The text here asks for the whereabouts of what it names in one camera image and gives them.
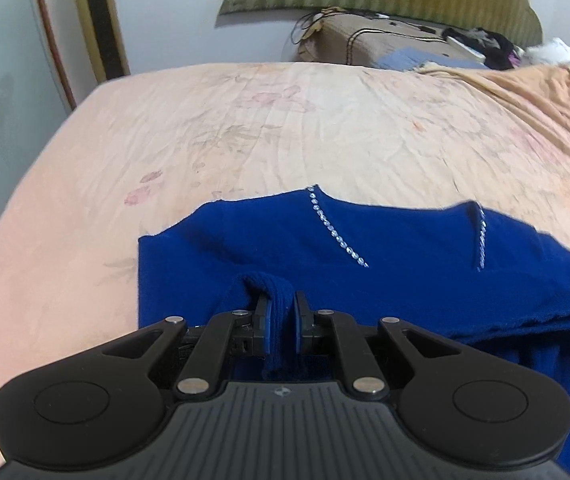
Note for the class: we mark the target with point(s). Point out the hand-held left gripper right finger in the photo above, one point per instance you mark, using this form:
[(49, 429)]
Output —
[(299, 324)]

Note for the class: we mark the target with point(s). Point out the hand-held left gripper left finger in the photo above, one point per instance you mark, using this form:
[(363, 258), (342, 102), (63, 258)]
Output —
[(265, 322)]

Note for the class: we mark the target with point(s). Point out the blue beaded sweater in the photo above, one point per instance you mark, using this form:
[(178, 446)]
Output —
[(415, 270)]

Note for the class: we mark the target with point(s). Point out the pink floral bed sheet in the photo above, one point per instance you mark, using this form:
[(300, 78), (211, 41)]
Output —
[(265, 130)]

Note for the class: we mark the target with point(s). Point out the orange blanket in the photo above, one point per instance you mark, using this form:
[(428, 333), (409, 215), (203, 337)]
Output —
[(530, 95)]

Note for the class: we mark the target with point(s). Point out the white quilt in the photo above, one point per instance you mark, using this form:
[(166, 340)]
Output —
[(555, 55)]

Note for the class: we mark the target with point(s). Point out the dark clothing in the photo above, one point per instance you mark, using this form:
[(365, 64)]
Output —
[(485, 47)]

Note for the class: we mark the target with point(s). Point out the light blue cloth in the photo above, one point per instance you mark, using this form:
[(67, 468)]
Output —
[(415, 57)]

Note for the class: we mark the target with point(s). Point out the gold tower fan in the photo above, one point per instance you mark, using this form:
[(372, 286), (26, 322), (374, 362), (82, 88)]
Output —
[(100, 15)]

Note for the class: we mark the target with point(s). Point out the white flower print wardrobe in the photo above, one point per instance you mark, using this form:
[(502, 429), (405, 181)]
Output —
[(0, 70)]

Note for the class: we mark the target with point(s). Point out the red-brown curved frame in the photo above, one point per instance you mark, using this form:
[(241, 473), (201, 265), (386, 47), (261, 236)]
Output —
[(52, 35)]

